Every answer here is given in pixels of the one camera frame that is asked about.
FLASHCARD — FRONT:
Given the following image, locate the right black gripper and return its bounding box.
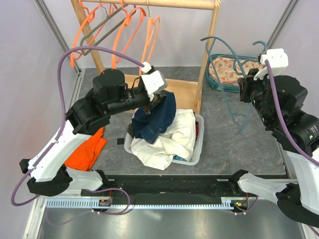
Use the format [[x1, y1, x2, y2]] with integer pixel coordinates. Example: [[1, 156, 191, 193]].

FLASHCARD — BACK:
[[239, 66, 277, 126]]

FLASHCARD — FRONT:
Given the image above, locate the dark blue denim skirt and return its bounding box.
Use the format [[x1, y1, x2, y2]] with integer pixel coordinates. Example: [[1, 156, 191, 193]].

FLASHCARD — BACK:
[[132, 92, 176, 144]]

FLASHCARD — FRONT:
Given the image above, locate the white pleated skirt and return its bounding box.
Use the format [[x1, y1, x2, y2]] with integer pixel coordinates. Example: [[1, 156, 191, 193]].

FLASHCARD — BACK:
[[131, 109, 196, 170]]

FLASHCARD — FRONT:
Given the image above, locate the red polka dot skirt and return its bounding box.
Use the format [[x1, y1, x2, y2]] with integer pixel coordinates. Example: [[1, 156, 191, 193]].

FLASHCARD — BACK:
[[195, 121, 199, 141]]

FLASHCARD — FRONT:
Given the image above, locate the blue floral skirt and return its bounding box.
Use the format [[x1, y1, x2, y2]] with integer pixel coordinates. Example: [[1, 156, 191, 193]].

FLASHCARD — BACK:
[[173, 155, 186, 161]]

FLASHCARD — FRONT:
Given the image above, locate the grey-blue hanger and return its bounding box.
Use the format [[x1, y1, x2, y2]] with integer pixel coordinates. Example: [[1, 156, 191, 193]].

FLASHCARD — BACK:
[[201, 36, 262, 135]]

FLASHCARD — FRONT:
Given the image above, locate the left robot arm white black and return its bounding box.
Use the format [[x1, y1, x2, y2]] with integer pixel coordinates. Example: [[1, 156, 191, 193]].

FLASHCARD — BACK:
[[19, 68, 167, 197]]

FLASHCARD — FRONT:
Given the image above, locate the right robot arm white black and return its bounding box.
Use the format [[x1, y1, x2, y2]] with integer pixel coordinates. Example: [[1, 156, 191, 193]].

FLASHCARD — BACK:
[[228, 68, 319, 228]]

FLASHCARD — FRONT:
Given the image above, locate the teal bin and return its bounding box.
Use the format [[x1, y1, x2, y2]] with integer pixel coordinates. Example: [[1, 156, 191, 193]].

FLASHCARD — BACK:
[[205, 54, 258, 93]]

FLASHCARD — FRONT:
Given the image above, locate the floral pink cloth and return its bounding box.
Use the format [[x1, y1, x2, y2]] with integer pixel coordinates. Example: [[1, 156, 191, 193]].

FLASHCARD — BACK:
[[208, 57, 263, 86]]

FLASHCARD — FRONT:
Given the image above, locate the wooden clothes rack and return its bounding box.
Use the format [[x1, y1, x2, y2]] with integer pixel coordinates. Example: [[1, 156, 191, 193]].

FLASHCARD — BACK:
[[70, 0, 221, 114]]

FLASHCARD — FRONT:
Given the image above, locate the small black square marker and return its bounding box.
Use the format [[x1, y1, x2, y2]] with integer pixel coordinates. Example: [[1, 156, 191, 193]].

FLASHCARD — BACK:
[[117, 138, 125, 145]]

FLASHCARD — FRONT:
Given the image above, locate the white plastic basket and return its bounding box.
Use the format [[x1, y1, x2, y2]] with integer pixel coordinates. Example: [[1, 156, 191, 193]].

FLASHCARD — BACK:
[[124, 113, 204, 166]]

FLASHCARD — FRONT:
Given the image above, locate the orange cloth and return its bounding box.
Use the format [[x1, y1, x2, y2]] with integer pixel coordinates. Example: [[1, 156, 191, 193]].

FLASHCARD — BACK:
[[64, 127, 107, 171]]

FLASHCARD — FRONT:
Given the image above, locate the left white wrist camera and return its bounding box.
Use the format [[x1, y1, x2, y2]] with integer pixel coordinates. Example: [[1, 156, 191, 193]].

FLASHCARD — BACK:
[[140, 62, 167, 102]]

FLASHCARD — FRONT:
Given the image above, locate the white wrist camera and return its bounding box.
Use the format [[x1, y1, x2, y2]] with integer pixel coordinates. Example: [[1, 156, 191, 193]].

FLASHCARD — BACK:
[[140, 62, 167, 102], [253, 48, 289, 80]]

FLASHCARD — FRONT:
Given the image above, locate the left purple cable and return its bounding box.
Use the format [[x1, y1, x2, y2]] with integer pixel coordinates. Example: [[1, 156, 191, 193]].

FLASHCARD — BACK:
[[10, 45, 147, 227]]

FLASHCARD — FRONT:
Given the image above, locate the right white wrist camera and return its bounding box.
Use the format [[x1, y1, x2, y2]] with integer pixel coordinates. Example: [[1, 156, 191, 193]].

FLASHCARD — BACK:
[[253, 48, 289, 80]]

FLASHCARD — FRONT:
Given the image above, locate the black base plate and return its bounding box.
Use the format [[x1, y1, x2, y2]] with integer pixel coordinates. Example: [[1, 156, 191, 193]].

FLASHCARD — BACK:
[[100, 175, 254, 199]]

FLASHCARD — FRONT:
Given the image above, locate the slotted cable duct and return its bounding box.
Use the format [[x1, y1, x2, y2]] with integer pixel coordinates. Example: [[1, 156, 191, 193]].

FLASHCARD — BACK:
[[46, 197, 236, 209]]

